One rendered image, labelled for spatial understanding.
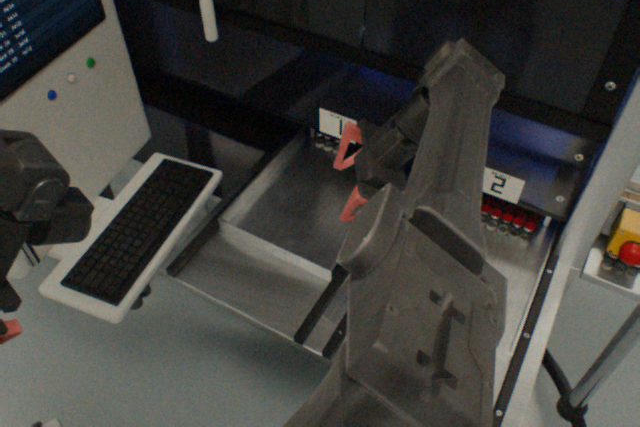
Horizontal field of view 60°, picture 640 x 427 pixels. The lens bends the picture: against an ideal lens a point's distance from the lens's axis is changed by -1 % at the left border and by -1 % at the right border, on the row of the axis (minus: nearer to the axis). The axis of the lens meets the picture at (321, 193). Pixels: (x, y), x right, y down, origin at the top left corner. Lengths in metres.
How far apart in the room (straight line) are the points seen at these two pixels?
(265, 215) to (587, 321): 1.41
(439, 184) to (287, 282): 0.69
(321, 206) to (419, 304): 0.89
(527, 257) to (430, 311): 0.87
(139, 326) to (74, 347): 0.22
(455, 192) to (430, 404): 0.18
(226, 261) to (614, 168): 0.71
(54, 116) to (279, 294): 0.57
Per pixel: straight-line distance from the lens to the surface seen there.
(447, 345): 0.31
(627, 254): 1.09
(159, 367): 2.04
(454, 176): 0.43
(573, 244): 1.15
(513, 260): 1.16
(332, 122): 1.17
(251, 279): 1.08
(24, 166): 0.62
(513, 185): 1.08
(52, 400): 2.11
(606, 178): 1.03
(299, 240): 1.13
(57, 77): 1.22
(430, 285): 0.33
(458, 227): 0.39
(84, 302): 1.23
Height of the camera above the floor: 1.77
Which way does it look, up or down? 47 degrees down
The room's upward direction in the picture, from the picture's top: straight up
